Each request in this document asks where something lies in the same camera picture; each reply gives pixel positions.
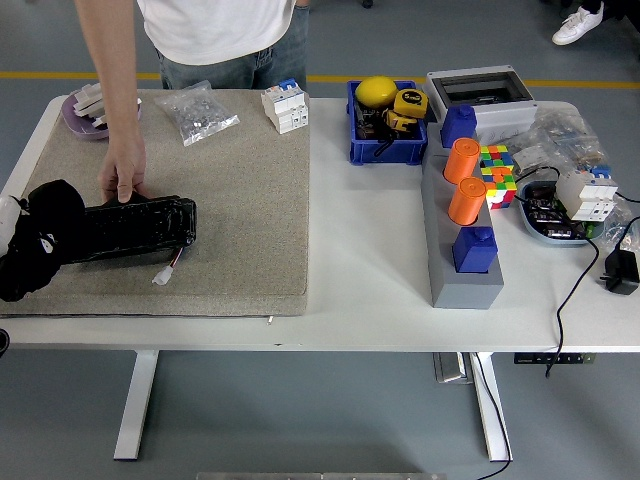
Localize light blue tray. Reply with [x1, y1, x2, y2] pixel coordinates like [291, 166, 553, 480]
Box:
[516, 179, 606, 248]

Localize grey metal box under table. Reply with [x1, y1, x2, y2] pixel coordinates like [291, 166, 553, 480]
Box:
[432, 352, 474, 385]

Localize black rag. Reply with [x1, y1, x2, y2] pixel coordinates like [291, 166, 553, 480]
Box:
[0, 179, 86, 303]

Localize black floor cable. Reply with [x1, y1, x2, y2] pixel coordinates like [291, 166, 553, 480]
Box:
[469, 352, 512, 480]

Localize person's right hand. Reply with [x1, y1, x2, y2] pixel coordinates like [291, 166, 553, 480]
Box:
[97, 137, 151, 204]

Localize yellow and black tape measure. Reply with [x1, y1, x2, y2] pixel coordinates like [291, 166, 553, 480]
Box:
[383, 109, 416, 135]

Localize colourful puzzle cube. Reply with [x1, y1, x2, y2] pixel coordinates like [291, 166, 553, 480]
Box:
[478, 144, 518, 210]

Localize black adapter cable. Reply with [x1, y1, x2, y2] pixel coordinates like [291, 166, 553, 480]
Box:
[543, 215, 640, 379]

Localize white shoe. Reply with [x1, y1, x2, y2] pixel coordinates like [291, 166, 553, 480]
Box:
[551, 1, 605, 46]

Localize black table control panel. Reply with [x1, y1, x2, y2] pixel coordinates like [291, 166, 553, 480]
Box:
[513, 352, 597, 365]

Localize black film-wrapped panel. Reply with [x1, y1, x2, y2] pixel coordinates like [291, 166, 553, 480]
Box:
[64, 194, 198, 265]

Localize person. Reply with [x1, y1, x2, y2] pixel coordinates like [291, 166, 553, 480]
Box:
[135, 0, 310, 91]

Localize orange cylinder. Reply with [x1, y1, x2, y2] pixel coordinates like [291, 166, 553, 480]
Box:
[443, 138, 482, 185]
[447, 176, 486, 225]

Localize white connector with coloured wires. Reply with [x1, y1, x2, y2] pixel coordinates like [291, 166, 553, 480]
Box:
[152, 244, 185, 285]

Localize clear bag of small parts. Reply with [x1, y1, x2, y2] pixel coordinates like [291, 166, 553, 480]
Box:
[512, 107, 609, 174]

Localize yellow round dome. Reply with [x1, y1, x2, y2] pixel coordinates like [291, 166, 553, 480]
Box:
[354, 75, 399, 110]

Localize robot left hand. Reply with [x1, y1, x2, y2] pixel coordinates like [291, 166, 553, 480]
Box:
[0, 195, 24, 257]

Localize white circuit breaker blue switches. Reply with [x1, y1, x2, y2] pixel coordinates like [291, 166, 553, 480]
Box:
[260, 78, 311, 135]
[555, 164, 619, 223]

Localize grey electrical enclosure box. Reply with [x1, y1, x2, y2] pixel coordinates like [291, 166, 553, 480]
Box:
[423, 65, 539, 146]

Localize clear bag of screws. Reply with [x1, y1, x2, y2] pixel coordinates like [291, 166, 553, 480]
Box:
[154, 79, 240, 148]

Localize black power adapter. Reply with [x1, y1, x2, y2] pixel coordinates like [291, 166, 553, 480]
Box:
[598, 248, 640, 296]

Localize grey-brown table mat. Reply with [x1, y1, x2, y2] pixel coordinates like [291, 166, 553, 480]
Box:
[0, 88, 311, 318]

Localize purple oval tray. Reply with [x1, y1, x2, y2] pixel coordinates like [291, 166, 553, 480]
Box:
[60, 91, 143, 141]

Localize blue plastic bin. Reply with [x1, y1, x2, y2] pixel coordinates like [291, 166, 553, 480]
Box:
[346, 79, 429, 167]

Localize blue block with knob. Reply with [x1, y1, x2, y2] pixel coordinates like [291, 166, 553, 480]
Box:
[439, 104, 477, 150]
[451, 225, 499, 274]

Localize white table leg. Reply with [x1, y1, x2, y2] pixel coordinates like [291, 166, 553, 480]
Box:
[112, 349, 160, 461]
[469, 351, 512, 462]

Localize clear plastic bag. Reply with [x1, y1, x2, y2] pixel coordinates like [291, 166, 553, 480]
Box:
[594, 192, 640, 251]

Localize grey block holder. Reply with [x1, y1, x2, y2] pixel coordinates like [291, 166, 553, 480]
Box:
[419, 130, 505, 309]

